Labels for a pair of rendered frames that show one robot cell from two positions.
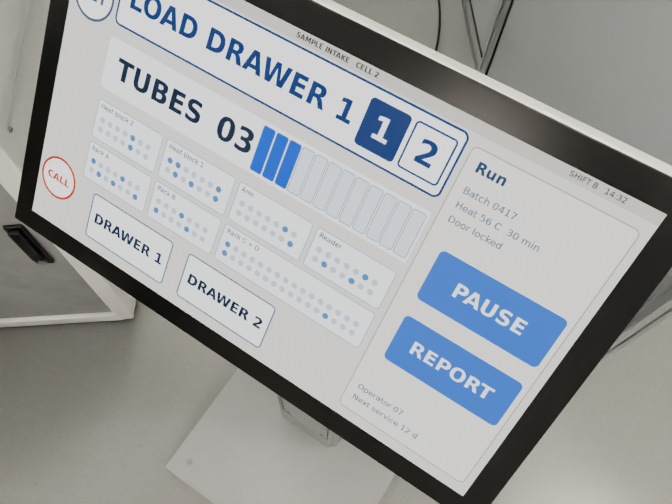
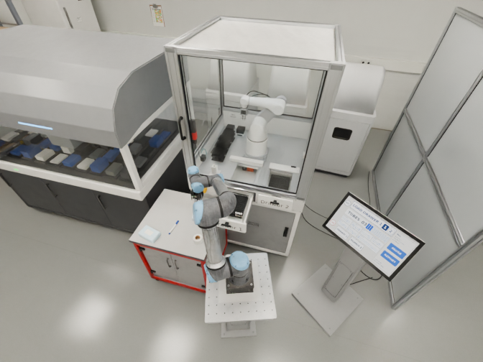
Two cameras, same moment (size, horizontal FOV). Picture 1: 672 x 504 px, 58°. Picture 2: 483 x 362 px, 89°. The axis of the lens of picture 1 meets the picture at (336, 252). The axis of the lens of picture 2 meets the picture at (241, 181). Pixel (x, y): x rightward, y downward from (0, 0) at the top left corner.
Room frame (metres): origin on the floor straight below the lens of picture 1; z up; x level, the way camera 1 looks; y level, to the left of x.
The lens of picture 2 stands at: (-0.93, 0.48, 2.41)
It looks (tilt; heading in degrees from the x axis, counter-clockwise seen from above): 44 degrees down; 22
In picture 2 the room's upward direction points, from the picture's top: 1 degrees clockwise
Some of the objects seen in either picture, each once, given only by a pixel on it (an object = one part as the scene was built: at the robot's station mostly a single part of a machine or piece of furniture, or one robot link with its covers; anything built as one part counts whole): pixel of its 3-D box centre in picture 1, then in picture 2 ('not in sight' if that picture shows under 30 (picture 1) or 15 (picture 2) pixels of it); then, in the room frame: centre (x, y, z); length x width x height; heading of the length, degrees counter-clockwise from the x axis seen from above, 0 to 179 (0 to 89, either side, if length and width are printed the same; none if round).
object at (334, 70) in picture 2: not in sight; (259, 105); (0.88, 1.05, 1.47); 1.02 x 0.95 x 1.05; 98
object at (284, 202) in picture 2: not in sight; (274, 202); (0.44, 0.72, 0.87); 0.29 x 0.02 x 0.11; 98
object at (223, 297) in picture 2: not in sight; (238, 302); (-0.24, 0.75, 0.38); 0.30 x 0.30 x 0.76; 26
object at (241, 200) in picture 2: not in sight; (234, 205); (0.28, 1.01, 0.87); 0.22 x 0.18 x 0.06; 8
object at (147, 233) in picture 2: not in sight; (149, 233); (-0.19, 1.53, 0.78); 0.15 x 0.10 x 0.04; 85
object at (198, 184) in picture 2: not in sight; (199, 183); (0.05, 1.17, 1.27); 0.11 x 0.11 x 0.08; 41
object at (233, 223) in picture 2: not in sight; (227, 223); (0.08, 0.98, 0.87); 0.29 x 0.02 x 0.11; 98
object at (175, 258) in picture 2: not in sight; (187, 244); (0.05, 1.39, 0.38); 0.62 x 0.58 x 0.76; 98
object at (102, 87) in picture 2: not in sight; (93, 138); (0.52, 2.79, 0.89); 1.86 x 1.21 x 1.78; 98
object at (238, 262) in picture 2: not in sight; (238, 263); (-0.25, 0.75, 1.02); 0.13 x 0.12 x 0.14; 131
